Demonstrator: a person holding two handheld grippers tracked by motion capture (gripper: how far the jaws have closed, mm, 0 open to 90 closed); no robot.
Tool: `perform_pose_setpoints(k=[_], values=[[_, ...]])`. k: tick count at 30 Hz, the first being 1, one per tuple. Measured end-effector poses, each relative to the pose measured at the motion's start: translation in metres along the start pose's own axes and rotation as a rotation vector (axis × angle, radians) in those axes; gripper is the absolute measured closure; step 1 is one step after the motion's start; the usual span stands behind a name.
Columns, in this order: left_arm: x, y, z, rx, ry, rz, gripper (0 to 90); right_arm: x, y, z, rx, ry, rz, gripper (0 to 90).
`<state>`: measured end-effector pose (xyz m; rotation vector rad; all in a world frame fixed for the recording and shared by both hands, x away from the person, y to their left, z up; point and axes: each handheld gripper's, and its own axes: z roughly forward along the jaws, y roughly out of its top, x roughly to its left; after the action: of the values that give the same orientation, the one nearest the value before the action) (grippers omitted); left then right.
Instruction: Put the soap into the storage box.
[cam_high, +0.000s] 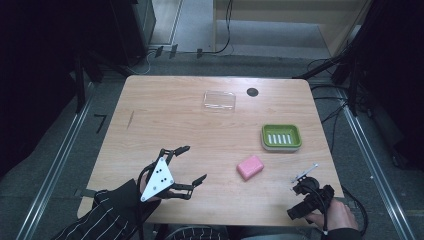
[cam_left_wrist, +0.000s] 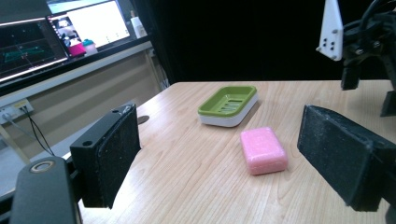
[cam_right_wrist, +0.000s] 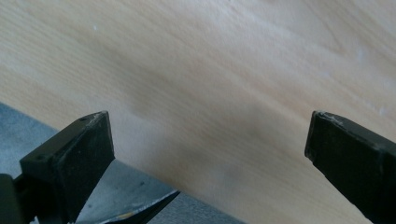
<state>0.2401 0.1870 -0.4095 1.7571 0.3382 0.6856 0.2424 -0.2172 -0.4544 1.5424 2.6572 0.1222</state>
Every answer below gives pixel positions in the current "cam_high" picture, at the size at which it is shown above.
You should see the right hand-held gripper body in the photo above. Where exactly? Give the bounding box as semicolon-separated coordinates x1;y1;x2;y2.
287;162;336;222

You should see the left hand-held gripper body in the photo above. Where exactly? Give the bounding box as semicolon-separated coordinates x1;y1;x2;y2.
139;148;194;203

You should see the pink soap bar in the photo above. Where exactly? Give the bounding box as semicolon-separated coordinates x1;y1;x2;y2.
236;154;266;182

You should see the green soap dish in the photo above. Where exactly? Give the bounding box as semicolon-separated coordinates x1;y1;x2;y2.
260;123;303;154

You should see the person's left hand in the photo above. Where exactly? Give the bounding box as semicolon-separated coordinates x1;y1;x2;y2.
137;171;171;205

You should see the person's right hand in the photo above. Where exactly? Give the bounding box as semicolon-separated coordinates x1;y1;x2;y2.
304;198;360;232

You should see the person's striped clothing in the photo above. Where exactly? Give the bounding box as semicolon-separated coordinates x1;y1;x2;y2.
164;225;231;240

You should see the clear plastic lid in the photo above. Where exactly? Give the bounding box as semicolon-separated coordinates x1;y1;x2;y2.
203;90;237;112

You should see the black metal stand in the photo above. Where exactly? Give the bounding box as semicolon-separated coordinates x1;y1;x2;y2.
72;49;134;114
292;46;363;118

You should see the dark cabinet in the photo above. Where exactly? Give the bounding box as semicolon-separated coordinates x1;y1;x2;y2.
108;0;157;67

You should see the light wooden furniture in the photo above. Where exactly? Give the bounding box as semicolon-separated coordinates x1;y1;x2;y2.
212;0;374;58

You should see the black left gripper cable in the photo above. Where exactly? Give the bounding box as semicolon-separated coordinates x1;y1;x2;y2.
136;162;158;240

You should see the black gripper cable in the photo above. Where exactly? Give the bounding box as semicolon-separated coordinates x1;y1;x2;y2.
301;183;330;235
136;162;158;240

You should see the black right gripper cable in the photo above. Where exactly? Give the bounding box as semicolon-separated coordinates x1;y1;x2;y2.
301;183;330;235

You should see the black floor cable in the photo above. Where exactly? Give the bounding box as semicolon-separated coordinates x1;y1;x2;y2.
340;184;370;237

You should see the metal floor rail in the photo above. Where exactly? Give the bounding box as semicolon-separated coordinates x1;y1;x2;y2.
14;81;96;240
341;104;418;240

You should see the bundle of black floor cables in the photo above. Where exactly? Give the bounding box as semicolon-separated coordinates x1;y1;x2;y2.
306;57;349;156

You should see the white floor cable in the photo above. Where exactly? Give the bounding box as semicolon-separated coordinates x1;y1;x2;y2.
128;49;159;76

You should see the black hanging cable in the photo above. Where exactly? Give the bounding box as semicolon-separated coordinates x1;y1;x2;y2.
202;0;234;55

